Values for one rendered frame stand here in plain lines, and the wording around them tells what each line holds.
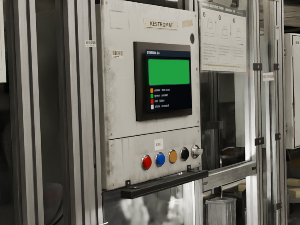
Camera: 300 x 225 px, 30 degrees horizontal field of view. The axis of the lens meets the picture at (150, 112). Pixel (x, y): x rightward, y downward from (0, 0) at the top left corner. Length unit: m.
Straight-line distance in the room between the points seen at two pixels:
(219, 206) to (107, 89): 1.01
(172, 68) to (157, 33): 0.10
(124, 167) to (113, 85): 0.21
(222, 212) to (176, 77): 0.83
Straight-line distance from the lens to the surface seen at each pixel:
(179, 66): 1.54
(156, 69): 1.45
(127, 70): 1.39
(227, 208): 2.22
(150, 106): 1.43
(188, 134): 1.62
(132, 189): 1.37
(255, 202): 2.07
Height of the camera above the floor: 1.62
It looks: 3 degrees down
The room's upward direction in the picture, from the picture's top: 2 degrees counter-clockwise
